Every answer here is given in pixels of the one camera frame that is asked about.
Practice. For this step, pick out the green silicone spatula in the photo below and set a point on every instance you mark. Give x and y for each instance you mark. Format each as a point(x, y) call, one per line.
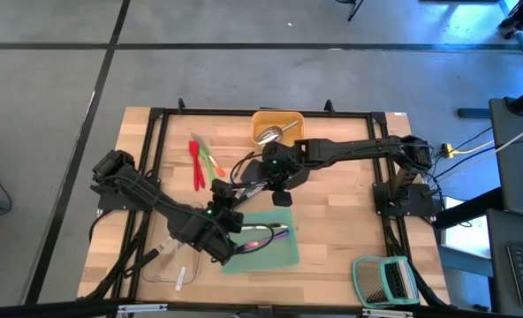
point(206, 161)

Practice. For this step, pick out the dark grey desk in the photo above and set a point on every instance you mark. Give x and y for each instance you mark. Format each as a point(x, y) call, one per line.
point(497, 274)

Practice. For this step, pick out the dark grey side table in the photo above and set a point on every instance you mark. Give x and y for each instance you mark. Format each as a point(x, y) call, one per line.
point(522, 176)

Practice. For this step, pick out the metal scoop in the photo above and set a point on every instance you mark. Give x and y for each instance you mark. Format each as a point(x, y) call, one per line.
point(268, 134)

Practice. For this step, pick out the black desk beam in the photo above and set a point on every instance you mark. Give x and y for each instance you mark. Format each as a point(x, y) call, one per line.
point(469, 207)

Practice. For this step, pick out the teal plastic bin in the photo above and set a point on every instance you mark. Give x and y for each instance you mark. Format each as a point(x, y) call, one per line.
point(279, 256)

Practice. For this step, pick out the black nylon spatula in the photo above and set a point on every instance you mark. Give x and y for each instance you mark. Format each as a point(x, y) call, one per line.
point(249, 170)

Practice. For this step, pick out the green dish rack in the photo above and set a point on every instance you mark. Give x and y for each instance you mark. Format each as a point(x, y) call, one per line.
point(372, 282)

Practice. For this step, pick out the black frame crossbeam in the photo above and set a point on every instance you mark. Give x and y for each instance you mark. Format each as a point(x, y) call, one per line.
point(45, 309)

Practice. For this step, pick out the silver frame bracket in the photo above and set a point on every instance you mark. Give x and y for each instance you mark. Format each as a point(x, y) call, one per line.
point(142, 308)
point(387, 312)

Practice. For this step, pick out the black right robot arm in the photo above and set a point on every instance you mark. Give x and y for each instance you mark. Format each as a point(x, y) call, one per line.
point(354, 148)

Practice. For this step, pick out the red silicone spatula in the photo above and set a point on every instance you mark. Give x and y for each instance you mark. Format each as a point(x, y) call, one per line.
point(194, 152)

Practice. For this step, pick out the dark floor foot bar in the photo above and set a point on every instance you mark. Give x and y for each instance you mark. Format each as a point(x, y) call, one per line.
point(473, 113)

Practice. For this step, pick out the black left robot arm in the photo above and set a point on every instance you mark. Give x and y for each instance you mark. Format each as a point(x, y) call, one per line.
point(155, 203)

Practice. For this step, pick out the clear plastic tray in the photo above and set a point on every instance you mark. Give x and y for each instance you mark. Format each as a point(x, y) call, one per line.
point(164, 269)

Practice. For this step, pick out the orange plastic bin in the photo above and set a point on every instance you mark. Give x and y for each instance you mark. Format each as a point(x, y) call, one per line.
point(261, 121)

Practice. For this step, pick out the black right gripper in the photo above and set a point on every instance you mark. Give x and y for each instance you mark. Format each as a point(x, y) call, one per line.
point(283, 172)

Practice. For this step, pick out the rainbow metal knife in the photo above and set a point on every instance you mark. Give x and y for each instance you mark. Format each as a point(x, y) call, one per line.
point(283, 234)

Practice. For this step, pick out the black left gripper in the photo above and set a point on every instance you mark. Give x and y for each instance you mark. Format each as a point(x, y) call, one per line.
point(222, 221)

